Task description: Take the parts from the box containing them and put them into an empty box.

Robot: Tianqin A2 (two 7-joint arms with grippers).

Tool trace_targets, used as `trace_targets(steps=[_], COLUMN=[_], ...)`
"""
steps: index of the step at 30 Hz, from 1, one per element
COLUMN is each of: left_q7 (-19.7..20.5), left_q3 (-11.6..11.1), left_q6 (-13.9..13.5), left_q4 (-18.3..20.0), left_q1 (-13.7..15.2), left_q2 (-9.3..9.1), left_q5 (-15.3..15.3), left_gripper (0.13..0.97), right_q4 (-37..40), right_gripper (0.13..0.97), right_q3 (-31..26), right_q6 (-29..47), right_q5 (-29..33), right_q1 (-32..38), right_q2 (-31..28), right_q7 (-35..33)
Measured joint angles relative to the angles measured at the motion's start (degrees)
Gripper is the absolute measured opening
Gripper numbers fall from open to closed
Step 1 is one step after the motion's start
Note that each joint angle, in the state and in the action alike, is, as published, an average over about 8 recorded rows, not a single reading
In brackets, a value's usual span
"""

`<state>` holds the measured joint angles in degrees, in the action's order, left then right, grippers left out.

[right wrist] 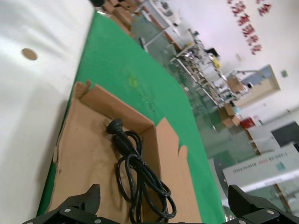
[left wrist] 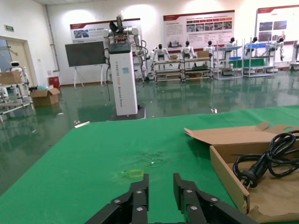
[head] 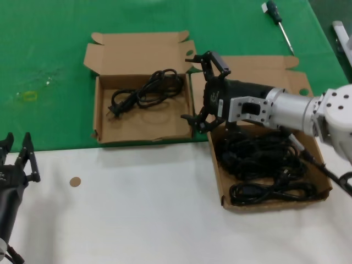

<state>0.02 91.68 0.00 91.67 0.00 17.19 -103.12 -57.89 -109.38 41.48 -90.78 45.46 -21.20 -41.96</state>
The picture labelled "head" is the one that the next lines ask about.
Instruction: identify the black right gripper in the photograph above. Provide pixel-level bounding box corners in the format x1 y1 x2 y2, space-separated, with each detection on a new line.
180 51 276 135

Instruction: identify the open brown cardboard box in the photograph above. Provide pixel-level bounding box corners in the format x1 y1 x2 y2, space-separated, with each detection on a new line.
189 54 333 212
83 30 198 144

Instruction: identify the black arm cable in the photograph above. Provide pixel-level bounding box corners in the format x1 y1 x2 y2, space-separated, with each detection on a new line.
0 243 25 264
285 129 352 197

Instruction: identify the green table cloth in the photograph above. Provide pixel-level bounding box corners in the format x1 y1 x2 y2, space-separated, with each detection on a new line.
0 0 352 153

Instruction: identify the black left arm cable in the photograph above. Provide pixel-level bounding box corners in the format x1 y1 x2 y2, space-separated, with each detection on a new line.
0 243 25 264

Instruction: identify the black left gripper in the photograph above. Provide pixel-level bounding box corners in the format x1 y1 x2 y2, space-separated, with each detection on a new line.
0 131 41 240

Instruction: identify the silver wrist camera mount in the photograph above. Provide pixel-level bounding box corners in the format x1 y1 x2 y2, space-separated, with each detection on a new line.
227 95 273 125

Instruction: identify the grey white metal bar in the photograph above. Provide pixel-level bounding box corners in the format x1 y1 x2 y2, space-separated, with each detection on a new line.
332 20 352 65

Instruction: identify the green handled screwdriver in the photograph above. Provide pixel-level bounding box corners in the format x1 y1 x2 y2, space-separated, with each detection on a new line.
265 0 295 55

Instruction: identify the yellow square mark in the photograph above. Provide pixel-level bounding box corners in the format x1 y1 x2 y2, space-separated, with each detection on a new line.
21 91 38 103

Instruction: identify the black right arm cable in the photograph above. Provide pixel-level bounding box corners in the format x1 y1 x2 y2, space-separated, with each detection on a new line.
285 129 352 197

